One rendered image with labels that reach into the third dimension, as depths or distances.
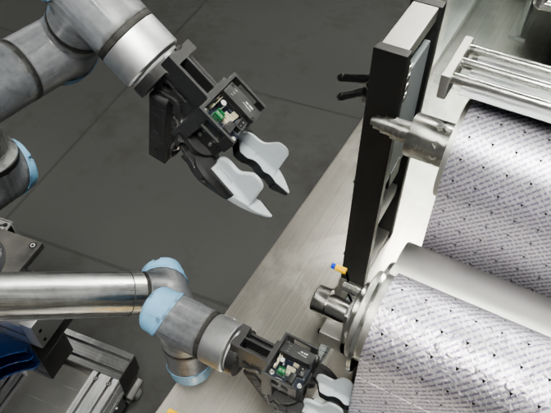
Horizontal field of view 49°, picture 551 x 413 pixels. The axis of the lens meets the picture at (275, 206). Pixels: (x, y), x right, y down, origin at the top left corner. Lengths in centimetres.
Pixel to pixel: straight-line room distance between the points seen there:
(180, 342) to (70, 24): 46
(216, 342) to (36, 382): 119
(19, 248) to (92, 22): 89
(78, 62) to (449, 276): 55
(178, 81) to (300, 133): 223
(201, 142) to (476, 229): 39
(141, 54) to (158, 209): 194
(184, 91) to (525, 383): 48
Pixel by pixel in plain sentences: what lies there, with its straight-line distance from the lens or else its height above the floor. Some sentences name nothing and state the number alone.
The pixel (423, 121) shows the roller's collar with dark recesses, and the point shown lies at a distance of 86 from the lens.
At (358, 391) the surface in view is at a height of 117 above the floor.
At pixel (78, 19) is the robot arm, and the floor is 157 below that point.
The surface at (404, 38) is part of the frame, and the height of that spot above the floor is 144.
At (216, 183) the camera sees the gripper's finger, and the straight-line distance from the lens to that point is 69.
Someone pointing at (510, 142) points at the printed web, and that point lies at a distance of 80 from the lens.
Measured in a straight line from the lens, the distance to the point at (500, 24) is 159.
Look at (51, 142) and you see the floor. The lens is 301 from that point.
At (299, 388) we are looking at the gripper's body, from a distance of 84.
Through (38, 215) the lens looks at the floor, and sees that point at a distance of 270.
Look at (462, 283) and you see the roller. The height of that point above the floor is 123.
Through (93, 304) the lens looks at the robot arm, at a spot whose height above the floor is 109.
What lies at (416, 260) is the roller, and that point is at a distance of 86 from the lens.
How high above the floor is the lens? 191
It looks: 48 degrees down
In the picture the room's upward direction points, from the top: straight up
